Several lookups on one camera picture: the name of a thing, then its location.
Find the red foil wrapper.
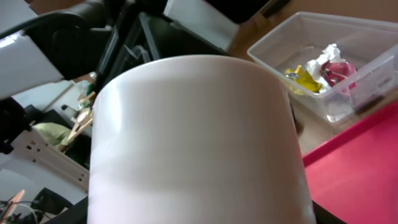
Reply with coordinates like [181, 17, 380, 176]
[320, 61, 356, 87]

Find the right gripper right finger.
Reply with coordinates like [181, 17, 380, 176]
[312, 201, 346, 224]

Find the pink cup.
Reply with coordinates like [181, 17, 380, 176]
[88, 55, 316, 223]

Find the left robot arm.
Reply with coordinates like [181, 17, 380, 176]
[1, 1, 224, 98]

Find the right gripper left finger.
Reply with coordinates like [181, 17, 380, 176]
[40, 195, 88, 224]

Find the yellow foil wrapper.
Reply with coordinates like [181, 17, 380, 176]
[285, 65, 322, 93]

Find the clear plastic bin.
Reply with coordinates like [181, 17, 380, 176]
[247, 12, 397, 123]

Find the white tissue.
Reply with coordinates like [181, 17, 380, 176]
[305, 44, 346, 93]

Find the red serving tray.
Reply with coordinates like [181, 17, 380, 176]
[303, 103, 397, 223]

